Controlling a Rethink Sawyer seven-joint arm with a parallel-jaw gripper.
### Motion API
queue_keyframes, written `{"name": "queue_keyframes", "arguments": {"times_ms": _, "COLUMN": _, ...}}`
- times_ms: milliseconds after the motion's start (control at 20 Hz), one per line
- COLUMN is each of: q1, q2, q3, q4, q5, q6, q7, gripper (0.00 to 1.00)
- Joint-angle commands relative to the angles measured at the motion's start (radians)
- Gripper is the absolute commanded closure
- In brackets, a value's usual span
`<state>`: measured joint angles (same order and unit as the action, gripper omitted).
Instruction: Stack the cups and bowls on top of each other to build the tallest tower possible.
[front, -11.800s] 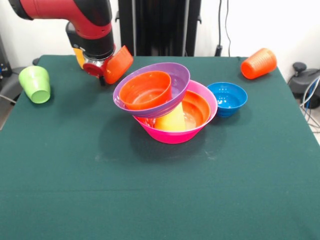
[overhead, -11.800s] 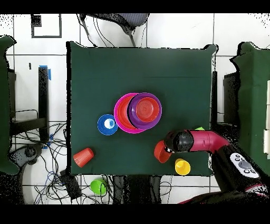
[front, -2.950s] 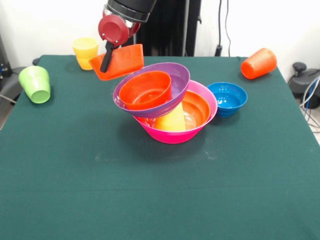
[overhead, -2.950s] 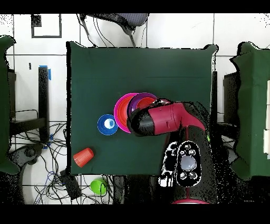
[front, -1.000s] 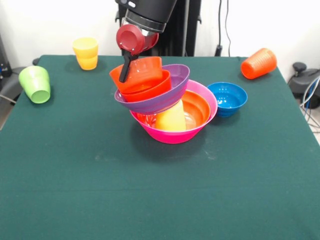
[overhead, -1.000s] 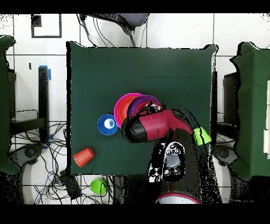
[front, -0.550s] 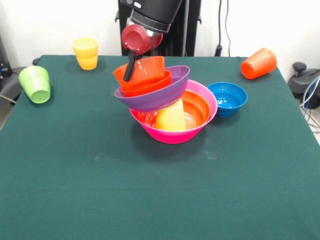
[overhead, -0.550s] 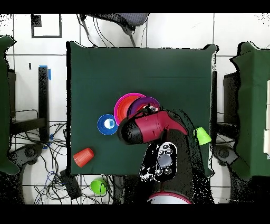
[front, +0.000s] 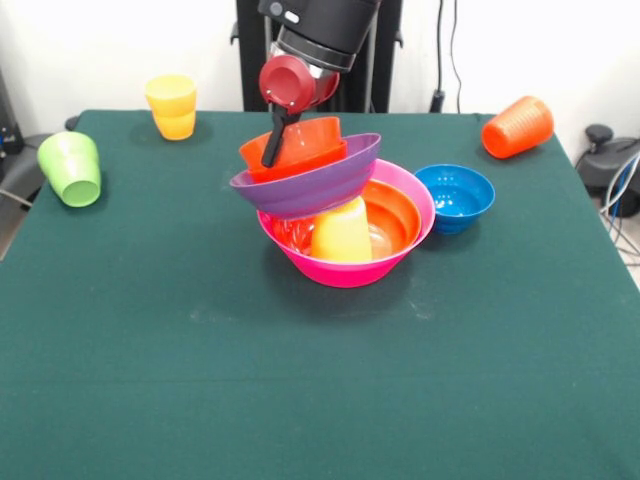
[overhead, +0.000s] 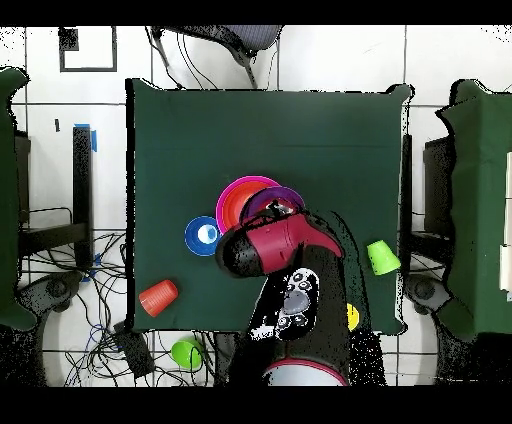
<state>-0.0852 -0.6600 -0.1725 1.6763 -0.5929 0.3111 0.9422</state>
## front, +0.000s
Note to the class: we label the orange plastic cup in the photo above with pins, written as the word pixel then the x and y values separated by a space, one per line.
pixel 520 127

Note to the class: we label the blue plastic bowl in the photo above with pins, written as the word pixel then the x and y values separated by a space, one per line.
pixel 457 200

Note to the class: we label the green plastic cup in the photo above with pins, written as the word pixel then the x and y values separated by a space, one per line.
pixel 72 170

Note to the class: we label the large orange plastic bowl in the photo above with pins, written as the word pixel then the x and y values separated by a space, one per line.
pixel 395 220

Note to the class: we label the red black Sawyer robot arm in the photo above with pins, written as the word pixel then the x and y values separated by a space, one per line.
pixel 320 25

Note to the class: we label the black column stand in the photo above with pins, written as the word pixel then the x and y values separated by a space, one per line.
pixel 380 75

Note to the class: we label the black chair base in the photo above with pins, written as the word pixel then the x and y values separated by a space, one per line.
pixel 605 160
pixel 20 165

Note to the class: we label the yellow plastic cup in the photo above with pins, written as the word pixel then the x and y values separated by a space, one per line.
pixel 172 110
pixel 342 235

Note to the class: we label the dark green table cloth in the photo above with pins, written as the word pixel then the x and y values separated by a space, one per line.
pixel 300 400

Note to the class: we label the large pink plastic bowl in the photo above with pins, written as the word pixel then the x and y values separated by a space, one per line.
pixel 345 275

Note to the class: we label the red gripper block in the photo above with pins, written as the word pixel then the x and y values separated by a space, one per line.
pixel 287 82

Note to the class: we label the purple plastic bowl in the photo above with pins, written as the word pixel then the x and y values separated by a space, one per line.
pixel 310 190

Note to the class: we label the small orange plastic bowl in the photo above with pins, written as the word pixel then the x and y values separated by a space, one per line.
pixel 310 137
pixel 310 165

